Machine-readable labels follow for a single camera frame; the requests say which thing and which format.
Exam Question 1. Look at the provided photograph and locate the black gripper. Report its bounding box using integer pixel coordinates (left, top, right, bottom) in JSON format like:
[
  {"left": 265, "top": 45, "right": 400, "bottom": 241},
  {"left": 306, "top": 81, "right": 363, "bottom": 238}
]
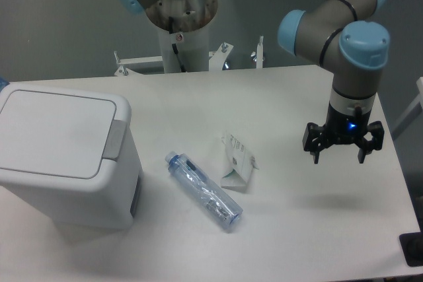
[{"left": 302, "top": 104, "right": 385, "bottom": 164}]

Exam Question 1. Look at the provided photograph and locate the white push-lid trash can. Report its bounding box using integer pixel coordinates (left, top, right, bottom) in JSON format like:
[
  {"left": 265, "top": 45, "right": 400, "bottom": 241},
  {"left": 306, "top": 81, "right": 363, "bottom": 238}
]
[{"left": 1, "top": 83, "right": 142, "bottom": 229}]

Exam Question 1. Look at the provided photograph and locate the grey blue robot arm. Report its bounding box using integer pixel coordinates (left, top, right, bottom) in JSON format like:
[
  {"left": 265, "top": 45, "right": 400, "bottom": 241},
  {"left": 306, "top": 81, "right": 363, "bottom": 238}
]
[{"left": 120, "top": 0, "right": 390, "bottom": 162}]

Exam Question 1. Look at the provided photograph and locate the crumpled white milk carton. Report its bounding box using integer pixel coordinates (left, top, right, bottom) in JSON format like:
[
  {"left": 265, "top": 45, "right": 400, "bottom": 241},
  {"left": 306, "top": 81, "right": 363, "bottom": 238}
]
[{"left": 220, "top": 131, "right": 259, "bottom": 193}]

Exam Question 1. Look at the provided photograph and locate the black clamp at table corner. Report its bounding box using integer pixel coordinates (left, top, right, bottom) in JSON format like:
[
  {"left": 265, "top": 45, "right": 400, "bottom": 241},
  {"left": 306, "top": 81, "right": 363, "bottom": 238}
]
[{"left": 399, "top": 232, "right": 422, "bottom": 267}]

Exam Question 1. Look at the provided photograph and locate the clear blue plastic bottle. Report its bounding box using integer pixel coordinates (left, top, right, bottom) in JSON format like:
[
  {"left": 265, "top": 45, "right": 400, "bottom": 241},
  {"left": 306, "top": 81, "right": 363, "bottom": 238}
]
[{"left": 165, "top": 151, "right": 243, "bottom": 231}]

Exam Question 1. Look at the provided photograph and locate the blue object at left edge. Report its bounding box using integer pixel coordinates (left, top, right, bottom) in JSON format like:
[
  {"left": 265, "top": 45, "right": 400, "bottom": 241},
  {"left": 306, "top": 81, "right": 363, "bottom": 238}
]
[{"left": 0, "top": 77, "right": 9, "bottom": 91}]

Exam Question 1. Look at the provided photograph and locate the white frame at right edge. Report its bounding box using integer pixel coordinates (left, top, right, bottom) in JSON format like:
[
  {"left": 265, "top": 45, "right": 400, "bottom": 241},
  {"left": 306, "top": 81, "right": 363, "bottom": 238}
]
[{"left": 391, "top": 77, "right": 422, "bottom": 141}]

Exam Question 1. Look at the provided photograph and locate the white metal base frame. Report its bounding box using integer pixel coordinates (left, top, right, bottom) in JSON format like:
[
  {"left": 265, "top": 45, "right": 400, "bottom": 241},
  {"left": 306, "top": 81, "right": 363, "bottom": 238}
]
[{"left": 114, "top": 35, "right": 265, "bottom": 77}]

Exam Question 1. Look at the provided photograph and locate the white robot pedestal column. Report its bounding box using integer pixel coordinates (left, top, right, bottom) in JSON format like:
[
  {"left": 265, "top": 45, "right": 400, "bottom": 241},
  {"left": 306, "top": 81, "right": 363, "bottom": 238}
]
[{"left": 145, "top": 0, "right": 219, "bottom": 74}]

